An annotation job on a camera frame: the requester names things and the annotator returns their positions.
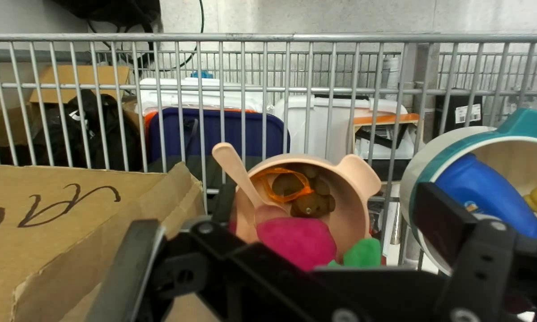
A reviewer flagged pink plush radish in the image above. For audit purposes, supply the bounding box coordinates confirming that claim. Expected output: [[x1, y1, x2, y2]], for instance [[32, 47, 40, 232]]
[[254, 216, 385, 275]]

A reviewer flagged metal wire shelf rack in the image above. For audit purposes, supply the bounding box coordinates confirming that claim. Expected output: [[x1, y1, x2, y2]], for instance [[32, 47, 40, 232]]
[[0, 33, 537, 271]]

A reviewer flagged peach plastic spoon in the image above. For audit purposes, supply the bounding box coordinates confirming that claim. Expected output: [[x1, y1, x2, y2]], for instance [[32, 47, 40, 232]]
[[211, 142, 274, 214]]

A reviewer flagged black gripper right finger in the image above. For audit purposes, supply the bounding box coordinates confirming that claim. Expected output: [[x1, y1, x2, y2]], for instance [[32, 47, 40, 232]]
[[410, 182, 537, 322]]

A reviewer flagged peach bowl with ears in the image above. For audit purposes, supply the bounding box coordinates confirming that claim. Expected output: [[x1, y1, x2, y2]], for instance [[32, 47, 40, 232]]
[[228, 153, 385, 266]]

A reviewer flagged black cable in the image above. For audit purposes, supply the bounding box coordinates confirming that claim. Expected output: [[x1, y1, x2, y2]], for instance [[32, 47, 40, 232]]
[[86, 0, 206, 74]]

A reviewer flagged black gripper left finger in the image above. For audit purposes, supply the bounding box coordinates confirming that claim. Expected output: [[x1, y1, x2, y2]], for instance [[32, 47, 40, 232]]
[[86, 182, 265, 322]]

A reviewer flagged orange ring toy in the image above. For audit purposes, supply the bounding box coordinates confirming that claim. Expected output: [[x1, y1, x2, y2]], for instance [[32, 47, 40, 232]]
[[262, 169, 315, 208]]

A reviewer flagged brown toy food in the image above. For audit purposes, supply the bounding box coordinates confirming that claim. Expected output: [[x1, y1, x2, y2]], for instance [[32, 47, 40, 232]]
[[287, 173, 339, 221]]

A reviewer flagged black device with white label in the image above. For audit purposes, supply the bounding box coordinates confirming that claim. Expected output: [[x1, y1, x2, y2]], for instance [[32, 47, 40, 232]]
[[435, 92, 485, 137]]

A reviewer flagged blue toy detergent bottle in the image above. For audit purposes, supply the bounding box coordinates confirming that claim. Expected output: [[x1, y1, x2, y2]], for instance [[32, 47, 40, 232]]
[[433, 153, 537, 242]]

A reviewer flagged blue lid storage container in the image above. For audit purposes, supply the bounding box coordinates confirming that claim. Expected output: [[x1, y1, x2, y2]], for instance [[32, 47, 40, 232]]
[[142, 106, 294, 182]]

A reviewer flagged white container with orange latch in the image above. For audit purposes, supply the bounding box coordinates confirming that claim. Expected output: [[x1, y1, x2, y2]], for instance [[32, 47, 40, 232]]
[[267, 96, 421, 176]]

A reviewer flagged white bowl with teal rim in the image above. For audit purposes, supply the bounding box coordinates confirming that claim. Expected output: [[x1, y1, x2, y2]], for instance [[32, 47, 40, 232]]
[[399, 108, 537, 278]]

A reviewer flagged large cardboard box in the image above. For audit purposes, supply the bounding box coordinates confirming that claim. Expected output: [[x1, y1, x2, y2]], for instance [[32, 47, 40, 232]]
[[0, 160, 220, 322]]

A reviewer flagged small cardboard box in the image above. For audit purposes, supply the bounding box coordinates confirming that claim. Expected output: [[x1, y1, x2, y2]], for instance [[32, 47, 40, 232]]
[[27, 63, 134, 108]]

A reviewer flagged black cloth bundle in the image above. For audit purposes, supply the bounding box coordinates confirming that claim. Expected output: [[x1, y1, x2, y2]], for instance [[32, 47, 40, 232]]
[[0, 89, 145, 173]]

